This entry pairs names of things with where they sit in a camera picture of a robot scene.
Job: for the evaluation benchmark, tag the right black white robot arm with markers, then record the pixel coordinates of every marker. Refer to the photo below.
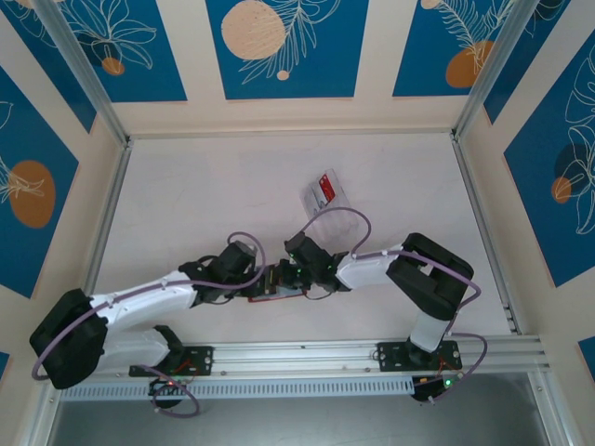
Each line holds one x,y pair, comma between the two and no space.
367,271

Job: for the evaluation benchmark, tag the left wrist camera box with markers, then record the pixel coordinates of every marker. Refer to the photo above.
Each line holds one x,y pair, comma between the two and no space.
234,260

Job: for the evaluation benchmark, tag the red leather card holder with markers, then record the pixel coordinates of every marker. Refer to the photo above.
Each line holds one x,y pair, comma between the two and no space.
274,298

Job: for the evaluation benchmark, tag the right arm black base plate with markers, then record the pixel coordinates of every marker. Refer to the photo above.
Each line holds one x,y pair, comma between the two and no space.
390,358

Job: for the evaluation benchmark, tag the blue floral wall panel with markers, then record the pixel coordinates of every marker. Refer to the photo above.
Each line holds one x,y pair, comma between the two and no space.
534,209
325,69
28,139
418,46
153,56

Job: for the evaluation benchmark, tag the small circuit board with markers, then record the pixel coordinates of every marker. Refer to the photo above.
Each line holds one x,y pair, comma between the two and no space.
162,388
430,390

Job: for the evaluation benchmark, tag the aluminium table side rail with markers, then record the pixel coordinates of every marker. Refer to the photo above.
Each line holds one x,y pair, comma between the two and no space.
106,223
465,162

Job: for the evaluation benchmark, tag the clear plastic card tray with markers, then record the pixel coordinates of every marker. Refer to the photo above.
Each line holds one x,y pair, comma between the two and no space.
341,227

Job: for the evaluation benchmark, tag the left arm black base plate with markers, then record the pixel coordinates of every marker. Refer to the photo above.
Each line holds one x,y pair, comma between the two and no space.
200,360

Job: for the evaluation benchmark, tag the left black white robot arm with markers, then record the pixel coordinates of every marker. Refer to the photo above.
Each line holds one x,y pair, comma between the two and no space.
139,302

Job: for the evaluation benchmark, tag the long aluminium mounting rail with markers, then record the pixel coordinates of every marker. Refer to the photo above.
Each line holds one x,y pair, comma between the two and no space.
302,358

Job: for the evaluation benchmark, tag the red credit card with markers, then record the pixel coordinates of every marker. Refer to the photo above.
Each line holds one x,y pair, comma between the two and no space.
326,188

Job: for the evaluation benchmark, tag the aluminium frame post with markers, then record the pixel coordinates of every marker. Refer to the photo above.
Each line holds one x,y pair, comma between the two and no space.
85,69
503,69

